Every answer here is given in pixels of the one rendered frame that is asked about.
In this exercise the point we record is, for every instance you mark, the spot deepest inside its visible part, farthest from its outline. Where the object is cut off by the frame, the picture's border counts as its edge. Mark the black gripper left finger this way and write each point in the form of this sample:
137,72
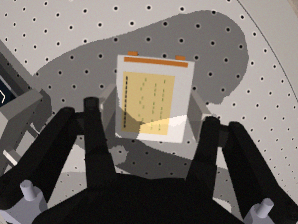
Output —
26,188

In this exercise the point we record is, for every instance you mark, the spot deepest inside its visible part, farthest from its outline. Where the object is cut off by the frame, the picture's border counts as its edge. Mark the grey flat base plate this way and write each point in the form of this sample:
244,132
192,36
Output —
68,50

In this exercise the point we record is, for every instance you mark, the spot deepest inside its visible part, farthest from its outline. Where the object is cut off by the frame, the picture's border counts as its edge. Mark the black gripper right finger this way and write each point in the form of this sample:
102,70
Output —
260,198

